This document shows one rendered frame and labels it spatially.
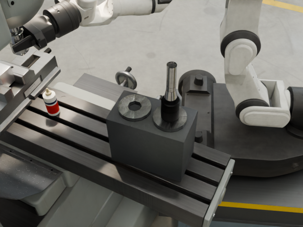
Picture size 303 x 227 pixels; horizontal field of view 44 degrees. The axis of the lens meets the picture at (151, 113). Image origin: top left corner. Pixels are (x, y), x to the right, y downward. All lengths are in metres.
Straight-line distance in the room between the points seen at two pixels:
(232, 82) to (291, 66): 1.53
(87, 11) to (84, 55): 1.87
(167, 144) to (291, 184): 0.95
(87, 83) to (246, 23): 0.73
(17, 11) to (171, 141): 0.48
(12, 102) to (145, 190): 0.53
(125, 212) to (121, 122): 0.95
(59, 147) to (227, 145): 0.76
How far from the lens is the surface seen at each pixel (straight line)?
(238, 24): 1.37
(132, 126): 0.98
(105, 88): 1.64
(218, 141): 1.67
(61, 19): 1.12
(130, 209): 1.89
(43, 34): 1.09
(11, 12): 0.94
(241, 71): 1.44
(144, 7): 1.22
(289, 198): 1.78
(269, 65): 2.99
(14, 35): 1.09
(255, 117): 1.63
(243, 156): 1.64
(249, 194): 1.74
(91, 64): 2.93
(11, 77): 1.31
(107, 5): 1.25
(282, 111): 1.63
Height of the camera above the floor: 1.87
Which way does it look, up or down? 48 degrees down
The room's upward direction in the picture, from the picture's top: 1 degrees counter-clockwise
